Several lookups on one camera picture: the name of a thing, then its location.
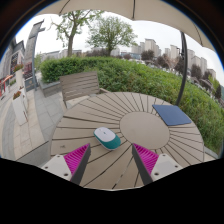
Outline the tree with bare trunk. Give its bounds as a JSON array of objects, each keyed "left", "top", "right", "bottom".
[{"left": 49, "top": 9, "right": 104, "bottom": 58}]

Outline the blue rectangular mouse pad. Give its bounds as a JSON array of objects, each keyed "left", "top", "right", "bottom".
[{"left": 152, "top": 104, "right": 193, "bottom": 127}]

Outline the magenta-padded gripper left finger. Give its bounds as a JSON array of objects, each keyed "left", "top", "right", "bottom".
[{"left": 40, "top": 143, "right": 92, "bottom": 186}]

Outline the white and teal computer mouse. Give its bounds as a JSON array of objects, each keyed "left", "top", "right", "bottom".
[{"left": 93, "top": 126, "right": 122, "bottom": 151}]

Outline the round leafy tree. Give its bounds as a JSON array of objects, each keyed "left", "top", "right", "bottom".
[{"left": 86, "top": 15, "right": 138, "bottom": 57}]

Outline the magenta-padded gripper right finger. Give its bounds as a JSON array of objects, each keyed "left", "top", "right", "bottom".
[{"left": 131, "top": 143, "right": 184, "bottom": 186}]

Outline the dark curved umbrella pole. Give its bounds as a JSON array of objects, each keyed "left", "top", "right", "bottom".
[{"left": 175, "top": 31, "right": 189, "bottom": 107}]

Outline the group of apartment buildings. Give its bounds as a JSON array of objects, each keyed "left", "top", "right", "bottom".
[{"left": 131, "top": 38, "right": 218, "bottom": 81}]

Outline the green hedge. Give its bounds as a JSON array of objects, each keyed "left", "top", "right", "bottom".
[{"left": 39, "top": 55, "right": 224, "bottom": 154}]

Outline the beige patio umbrella canopy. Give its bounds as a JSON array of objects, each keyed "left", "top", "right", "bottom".
[{"left": 36, "top": 0, "right": 216, "bottom": 53}]

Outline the slatted wooden chair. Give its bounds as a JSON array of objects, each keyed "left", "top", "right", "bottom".
[{"left": 59, "top": 70, "right": 111, "bottom": 111}]

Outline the white planter box with flowers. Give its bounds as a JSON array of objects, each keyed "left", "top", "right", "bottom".
[{"left": 11, "top": 89, "right": 29, "bottom": 127}]

